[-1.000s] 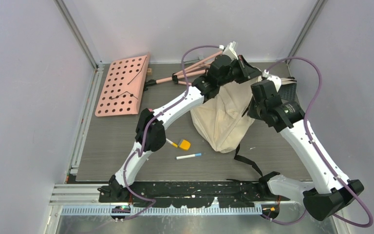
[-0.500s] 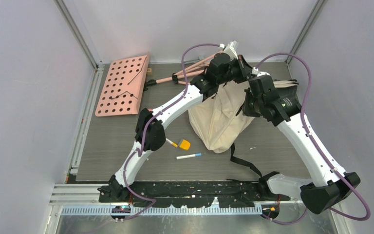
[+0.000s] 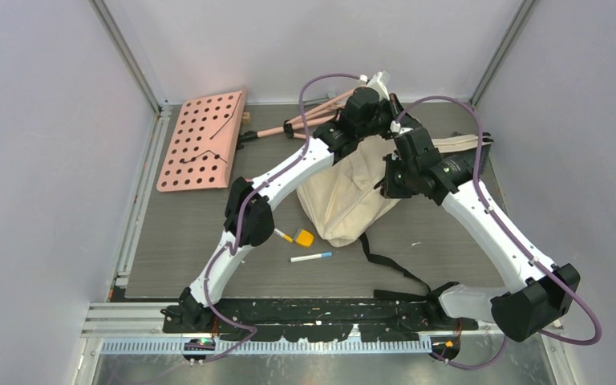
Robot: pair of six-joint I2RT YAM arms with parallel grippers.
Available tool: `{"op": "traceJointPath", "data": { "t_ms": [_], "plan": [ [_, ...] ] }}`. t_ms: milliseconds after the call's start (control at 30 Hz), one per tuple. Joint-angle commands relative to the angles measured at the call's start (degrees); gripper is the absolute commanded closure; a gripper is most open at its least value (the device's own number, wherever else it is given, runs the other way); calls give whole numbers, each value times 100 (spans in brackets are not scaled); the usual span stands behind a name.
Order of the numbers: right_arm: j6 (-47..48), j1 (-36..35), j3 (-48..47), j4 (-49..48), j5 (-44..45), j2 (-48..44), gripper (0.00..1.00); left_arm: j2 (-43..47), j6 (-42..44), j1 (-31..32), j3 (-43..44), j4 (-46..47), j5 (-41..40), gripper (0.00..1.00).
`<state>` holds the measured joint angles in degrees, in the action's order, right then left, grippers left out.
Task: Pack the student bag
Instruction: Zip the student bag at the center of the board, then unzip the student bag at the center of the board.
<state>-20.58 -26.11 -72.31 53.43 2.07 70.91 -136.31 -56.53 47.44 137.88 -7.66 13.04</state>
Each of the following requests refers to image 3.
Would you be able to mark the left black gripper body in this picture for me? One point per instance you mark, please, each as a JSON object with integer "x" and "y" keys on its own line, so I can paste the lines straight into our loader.
{"x": 384, "y": 112}

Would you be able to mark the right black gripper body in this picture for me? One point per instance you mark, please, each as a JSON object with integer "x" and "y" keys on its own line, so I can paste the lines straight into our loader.
{"x": 397, "y": 182}

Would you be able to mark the beige canvas backpack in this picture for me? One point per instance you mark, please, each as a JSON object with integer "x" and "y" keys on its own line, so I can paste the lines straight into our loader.
{"x": 409, "y": 246}

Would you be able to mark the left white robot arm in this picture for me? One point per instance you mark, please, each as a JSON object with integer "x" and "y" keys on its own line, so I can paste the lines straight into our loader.
{"x": 249, "y": 212}

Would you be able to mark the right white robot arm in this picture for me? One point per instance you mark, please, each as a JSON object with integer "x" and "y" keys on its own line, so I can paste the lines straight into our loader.
{"x": 536, "y": 291}

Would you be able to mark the white marker blue cap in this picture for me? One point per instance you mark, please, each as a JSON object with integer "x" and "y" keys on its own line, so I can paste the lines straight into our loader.
{"x": 310, "y": 257}

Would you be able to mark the yellow pencil sharpener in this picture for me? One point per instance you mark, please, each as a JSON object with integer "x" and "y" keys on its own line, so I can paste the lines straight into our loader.
{"x": 303, "y": 238}

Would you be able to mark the white marker yellow cap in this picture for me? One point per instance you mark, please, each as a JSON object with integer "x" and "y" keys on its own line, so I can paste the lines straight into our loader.
{"x": 283, "y": 235}

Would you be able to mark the pink perforated music stand desk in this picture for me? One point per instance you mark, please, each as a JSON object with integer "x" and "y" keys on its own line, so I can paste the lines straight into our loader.
{"x": 202, "y": 148}

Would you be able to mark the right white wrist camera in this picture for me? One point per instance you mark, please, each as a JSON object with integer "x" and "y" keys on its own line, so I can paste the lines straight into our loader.
{"x": 396, "y": 128}

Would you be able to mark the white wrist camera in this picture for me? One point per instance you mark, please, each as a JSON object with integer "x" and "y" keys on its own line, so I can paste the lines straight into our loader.
{"x": 396, "y": 128}
{"x": 377, "y": 82}

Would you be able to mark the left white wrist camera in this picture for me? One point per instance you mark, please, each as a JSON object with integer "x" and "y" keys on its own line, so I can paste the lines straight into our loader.
{"x": 377, "y": 82}

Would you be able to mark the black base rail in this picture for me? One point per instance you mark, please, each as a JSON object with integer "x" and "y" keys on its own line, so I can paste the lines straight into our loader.
{"x": 313, "y": 319}

